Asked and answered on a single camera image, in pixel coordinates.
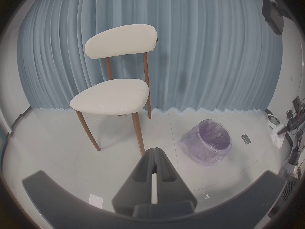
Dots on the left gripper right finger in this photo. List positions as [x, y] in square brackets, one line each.
[171, 187]

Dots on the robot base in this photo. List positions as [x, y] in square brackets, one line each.
[288, 189]

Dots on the white round device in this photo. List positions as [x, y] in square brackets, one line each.
[272, 120]

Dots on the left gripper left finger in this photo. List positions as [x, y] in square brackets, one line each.
[135, 187]

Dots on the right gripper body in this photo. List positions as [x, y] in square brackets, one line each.
[293, 124]

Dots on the clear plastic wrapper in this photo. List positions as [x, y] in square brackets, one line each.
[277, 138]

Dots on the white cushioned wooden chair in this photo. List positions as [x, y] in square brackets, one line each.
[112, 99]

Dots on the pale blue curtain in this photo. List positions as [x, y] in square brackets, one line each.
[202, 56]

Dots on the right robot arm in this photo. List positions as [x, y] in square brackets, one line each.
[296, 151]

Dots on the purple plastic bag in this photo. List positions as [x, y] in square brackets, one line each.
[200, 151]

